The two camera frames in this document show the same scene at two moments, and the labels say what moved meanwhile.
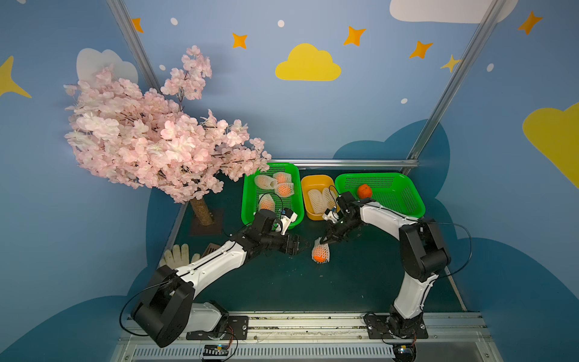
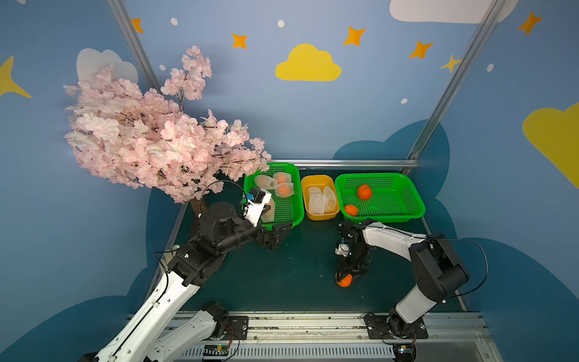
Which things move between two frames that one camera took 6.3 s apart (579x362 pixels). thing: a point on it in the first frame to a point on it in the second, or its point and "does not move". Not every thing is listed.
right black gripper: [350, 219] to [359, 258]
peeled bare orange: [364, 191] does not move
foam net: [330, 198] does not move
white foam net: [317, 200] does not move
